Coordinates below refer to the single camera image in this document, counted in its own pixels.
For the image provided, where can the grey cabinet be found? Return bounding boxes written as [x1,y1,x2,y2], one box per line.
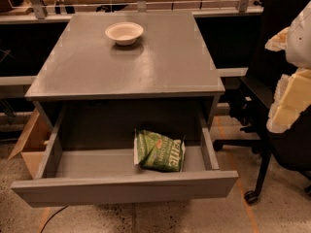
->
[25,12,225,129]

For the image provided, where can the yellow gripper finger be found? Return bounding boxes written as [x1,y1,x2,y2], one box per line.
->
[264,27,289,51]
[266,68,311,134]

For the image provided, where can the black office chair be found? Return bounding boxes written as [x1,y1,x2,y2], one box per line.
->
[213,0,311,205]

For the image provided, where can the green jalapeno chip bag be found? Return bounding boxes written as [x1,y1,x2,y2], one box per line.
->
[134,130,186,172]

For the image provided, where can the white paper bowl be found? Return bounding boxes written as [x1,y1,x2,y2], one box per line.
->
[105,22,144,46]

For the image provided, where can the cardboard box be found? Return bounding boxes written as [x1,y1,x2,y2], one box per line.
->
[8,110,51,179]

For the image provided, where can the black floor cable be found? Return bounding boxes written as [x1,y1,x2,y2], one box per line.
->
[39,205,70,233]

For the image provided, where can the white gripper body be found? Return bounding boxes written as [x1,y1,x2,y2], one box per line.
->
[286,1,311,69]

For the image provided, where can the grey open top drawer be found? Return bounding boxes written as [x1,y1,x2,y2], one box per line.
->
[12,104,238,207]

